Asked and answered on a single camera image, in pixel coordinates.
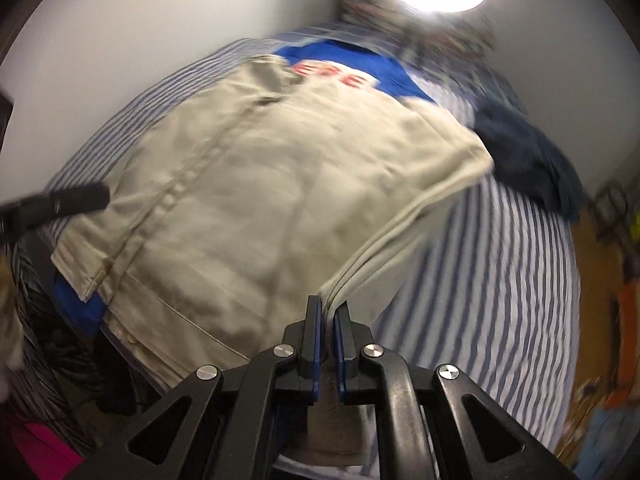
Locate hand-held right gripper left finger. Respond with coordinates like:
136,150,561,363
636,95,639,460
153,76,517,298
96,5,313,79
65,296,326,480

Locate orange stool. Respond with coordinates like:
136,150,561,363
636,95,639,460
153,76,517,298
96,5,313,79
612,280,640,346

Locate dark striped garment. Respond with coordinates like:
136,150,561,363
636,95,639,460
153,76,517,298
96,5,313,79
0,232,141,461

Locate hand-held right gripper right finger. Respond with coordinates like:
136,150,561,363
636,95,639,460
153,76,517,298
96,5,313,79
334,302,576,480

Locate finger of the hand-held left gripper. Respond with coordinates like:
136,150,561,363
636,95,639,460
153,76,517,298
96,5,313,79
0,183,111,235

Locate folded floral quilt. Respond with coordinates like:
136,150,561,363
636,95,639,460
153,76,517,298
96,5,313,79
340,0,498,56

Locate blue striped bed sheet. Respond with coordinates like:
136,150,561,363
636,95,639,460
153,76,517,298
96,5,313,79
40,35,583,461

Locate beige and blue jacket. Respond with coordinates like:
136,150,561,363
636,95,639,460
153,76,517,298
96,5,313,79
50,40,496,466

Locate blue checkered bed sheet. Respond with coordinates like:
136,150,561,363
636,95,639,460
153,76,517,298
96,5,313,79
410,45,526,126

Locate pink cloth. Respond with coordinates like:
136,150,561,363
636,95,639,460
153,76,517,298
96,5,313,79
7,417,83,473

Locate dark blue cloth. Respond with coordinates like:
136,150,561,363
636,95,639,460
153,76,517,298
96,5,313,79
472,97,586,221

